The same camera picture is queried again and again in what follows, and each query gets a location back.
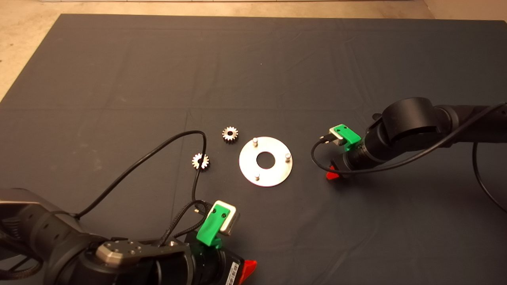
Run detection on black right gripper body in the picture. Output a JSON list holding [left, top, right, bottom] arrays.
[[331, 144, 372, 179]]

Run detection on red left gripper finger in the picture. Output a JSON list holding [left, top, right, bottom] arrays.
[[239, 260, 257, 284]]

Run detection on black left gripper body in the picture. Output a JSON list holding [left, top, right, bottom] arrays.
[[185, 232, 245, 285]]

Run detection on small steel planetary gear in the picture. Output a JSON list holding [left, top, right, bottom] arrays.
[[192, 153, 210, 171], [222, 126, 239, 144]]

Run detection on round metal carrier plate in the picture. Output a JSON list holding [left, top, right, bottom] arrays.
[[239, 137, 294, 187]]

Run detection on dark grey table cloth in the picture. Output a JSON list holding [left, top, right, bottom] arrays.
[[0, 14, 507, 285]]

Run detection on bright green camera mount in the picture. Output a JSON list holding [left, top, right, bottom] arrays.
[[196, 201, 231, 249], [334, 124, 362, 152]]

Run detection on small silver camera box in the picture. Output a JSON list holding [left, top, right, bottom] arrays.
[[328, 127, 344, 146], [212, 200, 240, 237]]

